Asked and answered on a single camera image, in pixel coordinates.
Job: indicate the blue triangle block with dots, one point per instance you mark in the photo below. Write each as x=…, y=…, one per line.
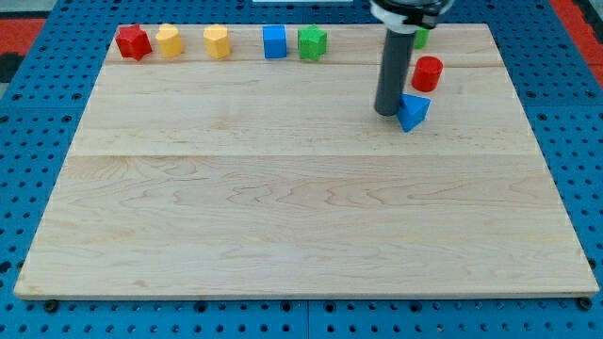
x=412, y=111

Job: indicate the blue cube block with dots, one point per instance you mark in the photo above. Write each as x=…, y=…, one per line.
x=274, y=41

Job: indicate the light wooden board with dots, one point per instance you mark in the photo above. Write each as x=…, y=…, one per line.
x=249, y=178

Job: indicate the green star block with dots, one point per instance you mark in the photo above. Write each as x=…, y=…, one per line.
x=312, y=42

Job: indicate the yellow heart block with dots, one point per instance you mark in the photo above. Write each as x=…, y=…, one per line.
x=169, y=41

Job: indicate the red cylinder block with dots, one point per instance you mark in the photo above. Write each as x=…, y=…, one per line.
x=427, y=73

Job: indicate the green block behind rod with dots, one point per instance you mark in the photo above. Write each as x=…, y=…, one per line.
x=421, y=38

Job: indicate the red star block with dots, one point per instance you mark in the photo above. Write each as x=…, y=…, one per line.
x=133, y=42

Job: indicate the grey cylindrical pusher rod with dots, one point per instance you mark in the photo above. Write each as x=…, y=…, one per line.
x=397, y=52

